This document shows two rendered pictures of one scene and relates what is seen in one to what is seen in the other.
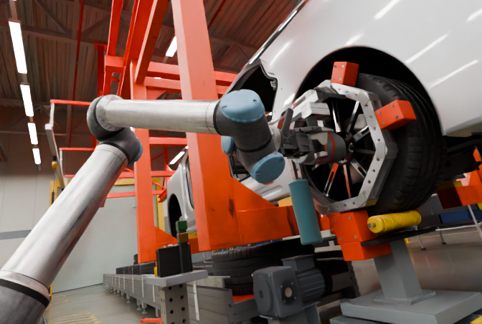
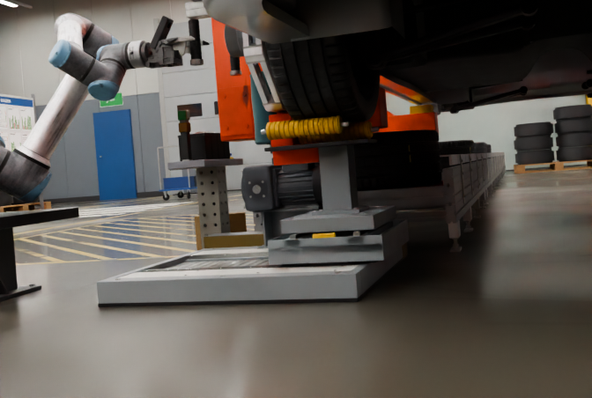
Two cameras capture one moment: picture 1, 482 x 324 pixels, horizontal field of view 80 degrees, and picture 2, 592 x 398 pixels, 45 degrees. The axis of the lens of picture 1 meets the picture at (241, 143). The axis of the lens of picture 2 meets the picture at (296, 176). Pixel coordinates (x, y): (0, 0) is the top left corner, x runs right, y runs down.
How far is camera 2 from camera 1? 225 cm
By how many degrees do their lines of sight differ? 51
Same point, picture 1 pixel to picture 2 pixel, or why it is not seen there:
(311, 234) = (257, 134)
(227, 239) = (238, 130)
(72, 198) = (54, 101)
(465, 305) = (335, 222)
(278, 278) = (247, 174)
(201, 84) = not seen: outside the picture
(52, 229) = (41, 122)
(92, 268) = not seen: hidden behind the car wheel
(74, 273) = not seen: hidden behind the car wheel
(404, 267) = (331, 179)
